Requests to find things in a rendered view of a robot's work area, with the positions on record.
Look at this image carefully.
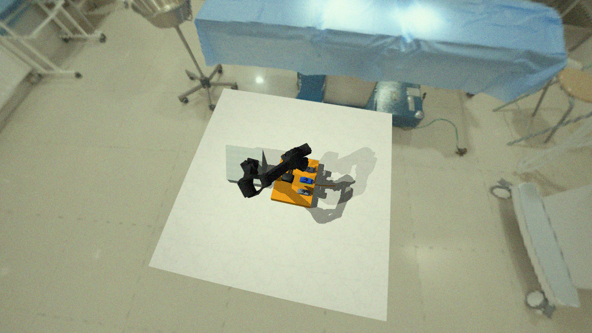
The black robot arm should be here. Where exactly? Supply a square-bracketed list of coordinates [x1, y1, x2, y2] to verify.
[237, 143, 312, 198]

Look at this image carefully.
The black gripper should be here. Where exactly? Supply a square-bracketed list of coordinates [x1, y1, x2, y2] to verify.
[281, 168, 295, 183]

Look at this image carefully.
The orange flat deck plate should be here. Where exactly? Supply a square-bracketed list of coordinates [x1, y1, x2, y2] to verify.
[271, 159, 319, 208]

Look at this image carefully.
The blue micro servo with brown cable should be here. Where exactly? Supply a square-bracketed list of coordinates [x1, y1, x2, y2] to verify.
[300, 177, 335, 186]

